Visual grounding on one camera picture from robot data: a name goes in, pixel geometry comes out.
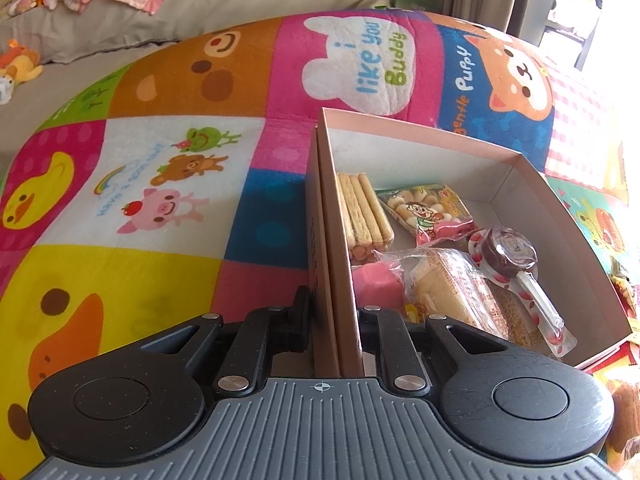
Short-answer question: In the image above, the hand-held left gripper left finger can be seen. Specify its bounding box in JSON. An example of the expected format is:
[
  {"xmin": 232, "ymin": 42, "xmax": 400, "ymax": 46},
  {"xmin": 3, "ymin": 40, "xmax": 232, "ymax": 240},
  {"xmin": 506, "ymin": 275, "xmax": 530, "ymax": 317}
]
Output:
[{"xmin": 135, "ymin": 285, "xmax": 313, "ymax": 396}]

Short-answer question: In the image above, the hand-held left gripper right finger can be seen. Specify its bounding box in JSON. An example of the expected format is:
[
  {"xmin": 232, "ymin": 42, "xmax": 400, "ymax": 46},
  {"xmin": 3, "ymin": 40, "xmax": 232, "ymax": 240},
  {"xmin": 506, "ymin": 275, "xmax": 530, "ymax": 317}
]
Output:
[{"xmin": 357, "ymin": 305, "xmax": 506, "ymax": 393}]

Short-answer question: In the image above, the clear bread packet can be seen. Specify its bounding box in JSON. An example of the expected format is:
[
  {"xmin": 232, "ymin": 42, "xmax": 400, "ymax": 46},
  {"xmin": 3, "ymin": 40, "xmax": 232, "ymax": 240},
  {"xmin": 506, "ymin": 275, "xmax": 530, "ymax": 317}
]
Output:
[
  {"xmin": 607, "ymin": 257, "xmax": 640, "ymax": 321},
  {"xmin": 372, "ymin": 246, "xmax": 543, "ymax": 348}
]

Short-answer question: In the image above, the biscuit stick pack pink dip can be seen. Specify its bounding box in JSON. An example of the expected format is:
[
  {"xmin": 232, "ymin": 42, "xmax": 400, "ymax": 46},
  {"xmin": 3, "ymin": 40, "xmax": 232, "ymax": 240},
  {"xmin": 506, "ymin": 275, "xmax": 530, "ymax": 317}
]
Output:
[{"xmin": 336, "ymin": 172, "xmax": 403, "ymax": 311}]

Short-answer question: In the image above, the small pink cookie packet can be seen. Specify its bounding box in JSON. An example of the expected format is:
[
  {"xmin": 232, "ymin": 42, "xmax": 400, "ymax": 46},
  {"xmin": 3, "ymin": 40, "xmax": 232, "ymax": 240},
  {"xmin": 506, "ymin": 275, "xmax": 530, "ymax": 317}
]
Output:
[{"xmin": 375, "ymin": 183, "xmax": 476, "ymax": 248}]

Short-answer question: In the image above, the chocolate lollipop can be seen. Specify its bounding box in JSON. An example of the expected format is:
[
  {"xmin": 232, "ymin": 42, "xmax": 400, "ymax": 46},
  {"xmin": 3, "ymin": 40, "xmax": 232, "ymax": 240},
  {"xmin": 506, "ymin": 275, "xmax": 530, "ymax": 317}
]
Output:
[{"xmin": 467, "ymin": 226, "xmax": 578, "ymax": 358}]

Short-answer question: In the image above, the pink cardboard box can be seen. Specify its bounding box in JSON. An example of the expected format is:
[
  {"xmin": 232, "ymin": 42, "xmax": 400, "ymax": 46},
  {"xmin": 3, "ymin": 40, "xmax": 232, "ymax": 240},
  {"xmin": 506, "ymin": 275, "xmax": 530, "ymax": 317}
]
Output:
[{"xmin": 306, "ymin": 106, "xmax": 633, "ymax": 378}]

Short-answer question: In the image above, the colourful cartoon play mat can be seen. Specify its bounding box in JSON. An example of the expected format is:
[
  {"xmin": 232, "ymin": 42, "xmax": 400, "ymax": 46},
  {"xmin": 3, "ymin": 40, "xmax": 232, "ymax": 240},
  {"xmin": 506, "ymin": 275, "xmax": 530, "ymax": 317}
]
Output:
[{"xmin": 0, "ymin": 10, "xmax": 640, "ymax": 461}]

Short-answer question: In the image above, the green white pack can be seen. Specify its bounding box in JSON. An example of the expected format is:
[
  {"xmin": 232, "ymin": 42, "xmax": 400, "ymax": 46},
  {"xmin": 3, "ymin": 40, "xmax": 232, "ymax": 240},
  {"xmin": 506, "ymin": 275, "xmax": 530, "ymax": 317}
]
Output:
[{"xmin": 390, "ymin": 0, "xmax": 441, "ymax": 13}]

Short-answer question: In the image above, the orange plush toy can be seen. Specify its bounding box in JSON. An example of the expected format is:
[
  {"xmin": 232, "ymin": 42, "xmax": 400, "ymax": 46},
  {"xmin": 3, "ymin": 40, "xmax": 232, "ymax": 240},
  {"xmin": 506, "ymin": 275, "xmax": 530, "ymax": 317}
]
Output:
[{"xmin": 0, "ymin": 40, "xmax": 43, "ymax": 86}]

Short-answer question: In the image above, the folded baby clothes bundle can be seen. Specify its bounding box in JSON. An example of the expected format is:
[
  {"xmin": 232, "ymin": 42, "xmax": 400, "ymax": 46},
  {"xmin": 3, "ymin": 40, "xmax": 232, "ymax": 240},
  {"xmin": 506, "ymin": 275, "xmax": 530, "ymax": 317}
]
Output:
[{"xmin": 0, "ymin": 0, "xmax": 46, "ymax": 18}]

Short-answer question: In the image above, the dark window frame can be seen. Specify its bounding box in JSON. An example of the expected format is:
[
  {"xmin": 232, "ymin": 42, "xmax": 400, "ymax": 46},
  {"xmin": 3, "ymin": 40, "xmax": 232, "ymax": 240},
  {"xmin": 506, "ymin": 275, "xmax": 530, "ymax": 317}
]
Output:
[{"xmin": 545, "ymin": 20, "xmax": 596, "ymax": 71}]

